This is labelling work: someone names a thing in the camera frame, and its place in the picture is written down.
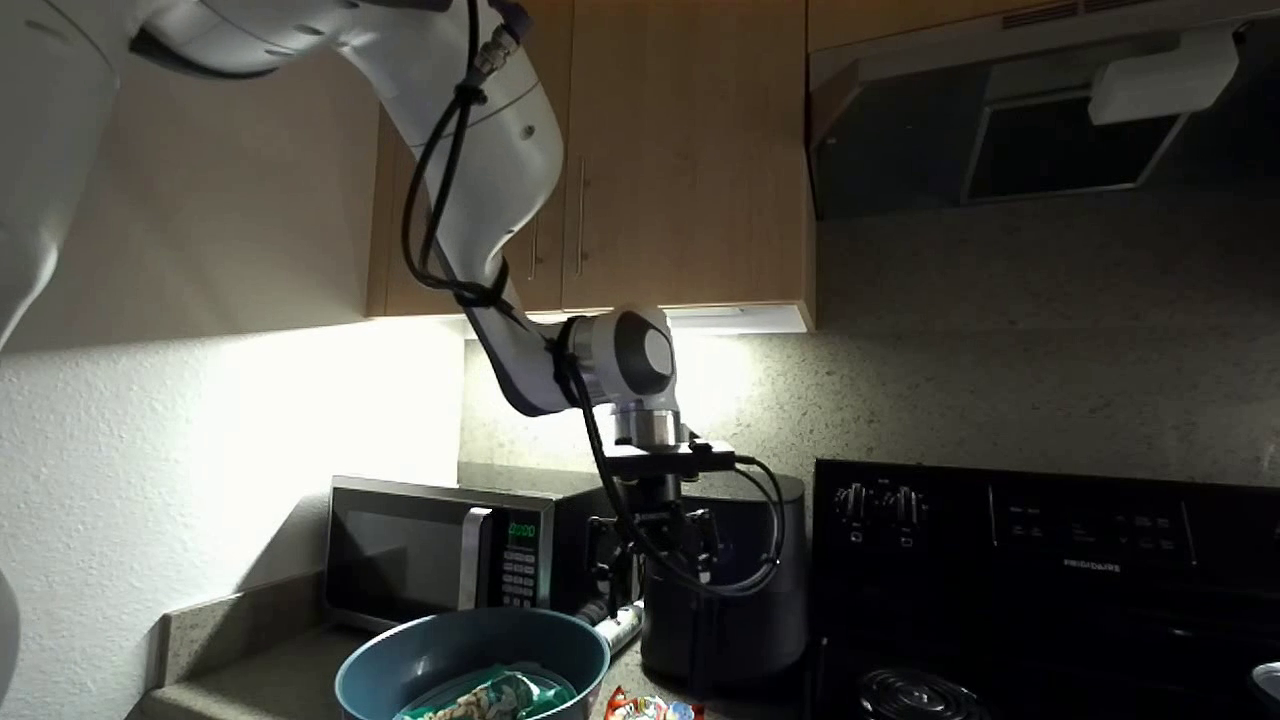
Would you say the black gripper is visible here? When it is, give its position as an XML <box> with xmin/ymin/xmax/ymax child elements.
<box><xmin>633</xmin><ymin>502</ymin><xmax>718</xmax><ymax>628</ymax></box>

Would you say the red snack packet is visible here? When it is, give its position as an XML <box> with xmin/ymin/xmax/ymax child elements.
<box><xmin>600</xmin><ymin>683</ymin><xmax>701</xmax><ymax>720</ymax></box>

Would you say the green snack packet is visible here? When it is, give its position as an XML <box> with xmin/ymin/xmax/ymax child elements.
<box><xmin>392</xmin><ymin>665</ymin><xmax>575</xmax><ymax>720</ymax></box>

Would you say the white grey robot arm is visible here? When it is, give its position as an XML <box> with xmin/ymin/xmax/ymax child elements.
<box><xmin>0</xmin><ymin>0</ymin><xmax>703</xmax><ymax>496</ymax></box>

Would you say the blue bowl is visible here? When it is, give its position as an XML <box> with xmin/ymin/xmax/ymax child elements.
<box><xmin>333</xmin><ymin>607</ymin><xmax>611</xmax><ymax>720</ymax></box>

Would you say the dark grey air fryer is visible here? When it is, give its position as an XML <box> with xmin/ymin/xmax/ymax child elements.
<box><xmin>640</xmin><ymin>472</ymin><xmax>810</xmax><ymax>692</ymax></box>

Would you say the black electric stove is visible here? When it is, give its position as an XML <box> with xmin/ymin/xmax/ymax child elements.
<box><xmin>810</xmin><ymin>459</ymin><xmax>1280</xmax><ymax>720</ymax></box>

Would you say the steel black microwave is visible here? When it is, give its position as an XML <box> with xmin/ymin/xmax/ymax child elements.
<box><xmin>329</xmin><ymin>466</ymin><xmax>637</xmax><ymax>625</ymax></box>

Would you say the wooden upper cabinet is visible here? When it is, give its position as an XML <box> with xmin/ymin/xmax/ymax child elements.
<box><xmin>364</xmin><ymin>0</ymin><xmax>816</xmax><ymax>337</ymax></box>

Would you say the range hood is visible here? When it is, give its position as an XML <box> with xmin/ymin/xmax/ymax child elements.
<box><xmin>811</xmin><ymin>0</ymin><xmax>1280</xmax><ymax>221</ymax></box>

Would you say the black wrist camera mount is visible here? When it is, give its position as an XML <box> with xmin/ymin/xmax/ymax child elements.
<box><xmin>606</xmin><ymin>444</ymin><xmax>742</xmax><ymax>490</ymax></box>

